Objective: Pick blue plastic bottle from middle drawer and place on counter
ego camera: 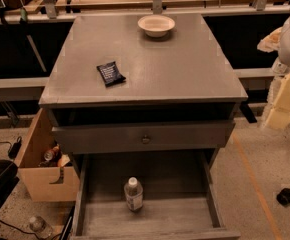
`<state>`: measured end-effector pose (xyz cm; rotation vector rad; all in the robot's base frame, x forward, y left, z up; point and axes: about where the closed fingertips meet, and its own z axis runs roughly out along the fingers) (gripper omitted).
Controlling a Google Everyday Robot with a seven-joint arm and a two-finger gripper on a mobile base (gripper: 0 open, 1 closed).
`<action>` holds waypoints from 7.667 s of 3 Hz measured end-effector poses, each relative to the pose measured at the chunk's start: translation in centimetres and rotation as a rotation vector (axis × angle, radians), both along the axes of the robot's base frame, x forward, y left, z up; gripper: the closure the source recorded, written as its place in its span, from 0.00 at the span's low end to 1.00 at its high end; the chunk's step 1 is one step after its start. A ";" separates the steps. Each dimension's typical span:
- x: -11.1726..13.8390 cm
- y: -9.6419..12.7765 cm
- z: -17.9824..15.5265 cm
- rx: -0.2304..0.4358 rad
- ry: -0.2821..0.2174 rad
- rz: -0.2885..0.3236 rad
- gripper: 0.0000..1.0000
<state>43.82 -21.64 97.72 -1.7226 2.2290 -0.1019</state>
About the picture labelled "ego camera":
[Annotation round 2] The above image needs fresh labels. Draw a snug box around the clear plastic water bottle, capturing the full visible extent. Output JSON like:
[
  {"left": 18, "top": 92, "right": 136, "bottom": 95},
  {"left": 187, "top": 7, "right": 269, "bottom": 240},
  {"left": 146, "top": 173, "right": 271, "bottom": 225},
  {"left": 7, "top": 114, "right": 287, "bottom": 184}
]
[{"left": 124, "top": 177, "right": 143, "bottom": 212}]

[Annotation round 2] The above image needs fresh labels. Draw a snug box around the grey wooden drawer cabinet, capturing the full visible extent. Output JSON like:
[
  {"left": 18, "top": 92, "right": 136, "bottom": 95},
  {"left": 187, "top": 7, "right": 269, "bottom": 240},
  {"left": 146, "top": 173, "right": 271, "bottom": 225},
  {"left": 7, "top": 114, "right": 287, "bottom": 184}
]
[{"left": 38, "top": 13, "right": 249, "bottom": 240}]

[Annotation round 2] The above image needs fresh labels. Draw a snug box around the grey top drawer with knob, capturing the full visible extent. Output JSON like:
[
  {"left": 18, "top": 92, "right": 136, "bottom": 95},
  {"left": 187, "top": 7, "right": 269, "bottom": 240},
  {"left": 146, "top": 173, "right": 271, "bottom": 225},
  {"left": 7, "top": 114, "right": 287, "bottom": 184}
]
[{"left": 52, "top": 120, "right": 234, "bottom": 154}]

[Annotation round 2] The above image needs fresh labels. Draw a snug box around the open grey middle drawer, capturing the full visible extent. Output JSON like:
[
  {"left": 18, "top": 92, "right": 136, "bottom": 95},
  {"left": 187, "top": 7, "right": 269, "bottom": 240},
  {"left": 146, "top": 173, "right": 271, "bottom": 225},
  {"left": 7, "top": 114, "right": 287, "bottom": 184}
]
[{"left": 70, "top": 150, "right": 240, "bottom": 240}]

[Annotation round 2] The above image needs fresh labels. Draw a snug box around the bottle inside cardboard box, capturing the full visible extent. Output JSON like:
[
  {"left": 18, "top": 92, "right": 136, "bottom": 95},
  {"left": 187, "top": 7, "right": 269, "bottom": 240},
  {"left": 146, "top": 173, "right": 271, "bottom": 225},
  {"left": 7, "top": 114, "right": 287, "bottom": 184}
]
[{"left": 44, "top": 145, "right": 60, "bottom": 161}]

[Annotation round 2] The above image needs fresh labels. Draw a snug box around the clear bottle on floor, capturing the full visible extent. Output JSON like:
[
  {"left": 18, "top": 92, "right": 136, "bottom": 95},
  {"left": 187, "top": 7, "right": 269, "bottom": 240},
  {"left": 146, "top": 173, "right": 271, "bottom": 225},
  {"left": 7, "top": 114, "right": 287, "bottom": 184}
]
[{"left": 29, "top": 216, "right": 53, "bottom": 239}]

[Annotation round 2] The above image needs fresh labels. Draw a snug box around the dark blue snack packet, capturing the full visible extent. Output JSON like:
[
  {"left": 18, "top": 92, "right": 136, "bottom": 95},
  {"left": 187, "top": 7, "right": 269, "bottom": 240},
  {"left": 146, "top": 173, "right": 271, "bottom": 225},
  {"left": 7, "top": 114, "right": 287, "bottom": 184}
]
[{"left": 97, "top": 61, "right": 126, "bottom": 87}]

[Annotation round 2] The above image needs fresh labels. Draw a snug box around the white paper bowl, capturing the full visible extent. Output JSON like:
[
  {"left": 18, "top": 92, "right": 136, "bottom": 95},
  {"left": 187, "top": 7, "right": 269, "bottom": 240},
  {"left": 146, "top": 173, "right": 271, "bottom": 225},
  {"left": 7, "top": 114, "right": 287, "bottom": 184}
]
[{"left": 138, "top": 14, "right": 175, "bottom": 38}]

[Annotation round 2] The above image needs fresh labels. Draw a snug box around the cardboard box on floor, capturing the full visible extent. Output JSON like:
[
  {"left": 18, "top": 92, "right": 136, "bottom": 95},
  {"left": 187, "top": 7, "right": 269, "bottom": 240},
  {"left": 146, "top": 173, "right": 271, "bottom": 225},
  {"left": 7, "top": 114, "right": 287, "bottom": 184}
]
[{"left": 15, "top": 109, "right": 80, "bottom": 202}]

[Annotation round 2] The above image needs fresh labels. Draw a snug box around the black chair caster base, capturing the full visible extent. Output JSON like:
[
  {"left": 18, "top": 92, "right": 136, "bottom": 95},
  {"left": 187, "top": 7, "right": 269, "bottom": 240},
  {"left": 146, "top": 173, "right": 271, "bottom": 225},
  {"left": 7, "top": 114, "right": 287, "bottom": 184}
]
[{"left": 276, "top": 188, "right": 290, "bottom": 206}]

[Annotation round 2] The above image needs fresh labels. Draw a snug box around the grey metal rail shelf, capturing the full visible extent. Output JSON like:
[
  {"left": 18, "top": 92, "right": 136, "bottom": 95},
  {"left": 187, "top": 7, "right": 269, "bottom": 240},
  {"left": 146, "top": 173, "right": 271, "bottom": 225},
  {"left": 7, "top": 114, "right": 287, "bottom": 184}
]
[{"left": 0, "top": 68, "right": 278, "bottom": 102}]

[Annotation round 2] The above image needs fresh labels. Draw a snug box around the black power adapter with cable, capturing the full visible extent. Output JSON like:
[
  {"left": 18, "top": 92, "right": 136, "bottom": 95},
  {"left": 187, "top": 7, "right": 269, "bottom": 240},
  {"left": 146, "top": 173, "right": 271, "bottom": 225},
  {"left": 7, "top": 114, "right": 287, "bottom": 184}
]
[{"left": 0, "top": 137, "right": 22, "bottom": 159}]

